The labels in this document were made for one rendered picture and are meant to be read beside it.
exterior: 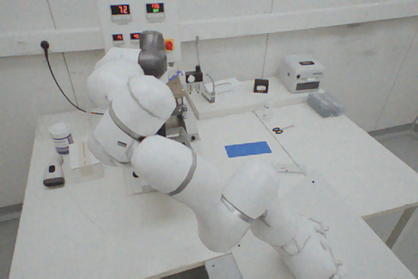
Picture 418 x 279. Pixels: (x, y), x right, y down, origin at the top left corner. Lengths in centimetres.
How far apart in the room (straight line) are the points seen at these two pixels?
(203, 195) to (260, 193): 15
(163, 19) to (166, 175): 96
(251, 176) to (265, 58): 154
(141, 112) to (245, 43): 153
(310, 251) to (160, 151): 53
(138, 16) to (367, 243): 116
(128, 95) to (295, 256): 62
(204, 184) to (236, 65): 154
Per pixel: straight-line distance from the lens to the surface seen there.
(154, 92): 63
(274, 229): 85
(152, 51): 104
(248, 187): 74
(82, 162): 150
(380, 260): 98
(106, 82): 71
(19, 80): 201
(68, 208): 145
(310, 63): 211
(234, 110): 188
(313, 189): 110
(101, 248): 128
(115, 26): 146
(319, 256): 96
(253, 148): 164
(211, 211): 71
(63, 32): 184
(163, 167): 61
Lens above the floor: 177
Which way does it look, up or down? 37 degrees down
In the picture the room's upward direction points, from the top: 1 degrees clockwise
